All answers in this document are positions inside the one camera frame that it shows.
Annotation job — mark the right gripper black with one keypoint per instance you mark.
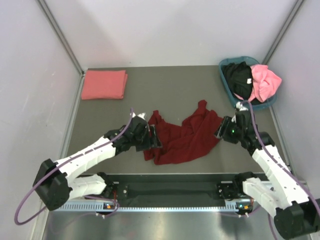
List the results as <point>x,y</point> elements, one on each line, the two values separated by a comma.
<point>222,131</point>

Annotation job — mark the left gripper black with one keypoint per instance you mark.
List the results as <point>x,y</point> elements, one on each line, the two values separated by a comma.
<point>152,142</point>

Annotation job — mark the dark red t-shirt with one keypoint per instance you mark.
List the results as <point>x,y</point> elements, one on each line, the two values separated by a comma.
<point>195,138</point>

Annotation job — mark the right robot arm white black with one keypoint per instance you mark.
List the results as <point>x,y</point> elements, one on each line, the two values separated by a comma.
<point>294,211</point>

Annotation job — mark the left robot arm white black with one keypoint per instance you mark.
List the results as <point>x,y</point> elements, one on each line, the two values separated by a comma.
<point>59,181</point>

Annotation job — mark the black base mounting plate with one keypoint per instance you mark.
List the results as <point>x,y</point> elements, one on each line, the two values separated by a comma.
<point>175,190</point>

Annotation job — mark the black t-shirt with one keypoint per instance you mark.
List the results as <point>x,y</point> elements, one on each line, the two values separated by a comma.
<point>239,79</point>

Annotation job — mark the pink t-shirt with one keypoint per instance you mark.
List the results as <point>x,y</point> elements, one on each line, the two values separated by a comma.
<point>265,83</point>

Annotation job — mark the folded coral red t-shirt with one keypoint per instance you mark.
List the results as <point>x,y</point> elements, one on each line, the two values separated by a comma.
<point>104,84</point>

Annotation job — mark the teal plastic basket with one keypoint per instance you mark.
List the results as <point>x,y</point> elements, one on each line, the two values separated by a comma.
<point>232,98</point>

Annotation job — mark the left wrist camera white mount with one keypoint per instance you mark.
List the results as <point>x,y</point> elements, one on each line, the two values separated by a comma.
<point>139,115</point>

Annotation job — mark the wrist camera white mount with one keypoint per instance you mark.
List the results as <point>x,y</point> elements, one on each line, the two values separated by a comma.
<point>139,115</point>
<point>240,107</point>

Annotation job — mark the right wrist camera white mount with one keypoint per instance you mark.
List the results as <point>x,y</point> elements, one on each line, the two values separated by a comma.
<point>240,107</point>

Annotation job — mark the grey slotted cable duct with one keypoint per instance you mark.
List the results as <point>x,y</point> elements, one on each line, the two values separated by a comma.
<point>107,206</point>

